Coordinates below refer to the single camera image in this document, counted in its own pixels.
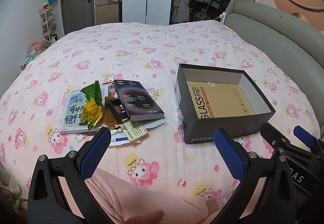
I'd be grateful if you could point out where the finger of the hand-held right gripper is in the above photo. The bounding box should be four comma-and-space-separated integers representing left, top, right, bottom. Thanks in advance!
293, 125, 324, 153
260, 123, 294, 150

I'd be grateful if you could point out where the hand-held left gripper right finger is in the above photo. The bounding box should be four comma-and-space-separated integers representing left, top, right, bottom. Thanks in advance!
206, 128, 296, 224

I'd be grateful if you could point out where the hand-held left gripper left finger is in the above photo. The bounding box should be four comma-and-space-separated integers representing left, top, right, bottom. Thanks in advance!
28, 126, 112, 224

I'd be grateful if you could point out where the white blue wet wipes pack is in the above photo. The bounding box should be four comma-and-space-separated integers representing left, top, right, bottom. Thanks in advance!
101, 118, 166, 147

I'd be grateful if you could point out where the tan paper card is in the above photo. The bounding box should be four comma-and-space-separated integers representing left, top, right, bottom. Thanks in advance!
120, 121, 148, 143

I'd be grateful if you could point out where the dark grey shoe box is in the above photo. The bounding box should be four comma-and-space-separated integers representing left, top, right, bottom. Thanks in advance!
174, 63, 276, 145

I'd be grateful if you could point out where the tan wooden comb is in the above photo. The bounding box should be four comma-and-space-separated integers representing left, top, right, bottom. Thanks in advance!
102, 95, 120, 128

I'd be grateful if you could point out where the green yellow snack packet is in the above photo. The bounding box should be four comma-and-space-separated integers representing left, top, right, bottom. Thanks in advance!
80, 81, 104, 132

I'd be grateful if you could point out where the white framed picture book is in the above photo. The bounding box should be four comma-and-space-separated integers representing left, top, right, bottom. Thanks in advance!
59, 88, 109, 134

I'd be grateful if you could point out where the clear bubble wrap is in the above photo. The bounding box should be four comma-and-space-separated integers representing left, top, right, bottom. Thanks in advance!
173, 87, 193, 147

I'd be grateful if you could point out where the tan screen protector package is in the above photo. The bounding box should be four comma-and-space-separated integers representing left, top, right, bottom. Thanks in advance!
187, 79, 255, 123

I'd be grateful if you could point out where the red envelope packet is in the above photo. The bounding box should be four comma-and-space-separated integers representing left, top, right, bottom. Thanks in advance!
108, 83, 118, 100

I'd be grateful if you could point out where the black purple product box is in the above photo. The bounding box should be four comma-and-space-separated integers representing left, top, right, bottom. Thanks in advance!
113, 79, 165, 122

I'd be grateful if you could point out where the grey padded bed headboard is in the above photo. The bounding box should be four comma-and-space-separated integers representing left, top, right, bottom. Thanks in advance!
224, 0, 324, 138

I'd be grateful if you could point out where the pink printed blanket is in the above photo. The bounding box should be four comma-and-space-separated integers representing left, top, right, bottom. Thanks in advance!
0, 20, 322, 224

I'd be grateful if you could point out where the pink bag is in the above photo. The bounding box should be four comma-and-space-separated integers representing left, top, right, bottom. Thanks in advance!
27, 39, 46, 53

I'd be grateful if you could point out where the white shelf rack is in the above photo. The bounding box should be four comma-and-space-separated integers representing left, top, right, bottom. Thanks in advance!
39, 7, 59, 48

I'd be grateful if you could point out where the beige drawer cabinet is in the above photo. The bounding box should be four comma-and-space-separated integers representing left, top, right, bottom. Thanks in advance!
94, 0, 123, 25

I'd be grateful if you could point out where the black square display frame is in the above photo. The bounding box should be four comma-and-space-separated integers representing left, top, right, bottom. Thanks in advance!
108, 99, 132, 122

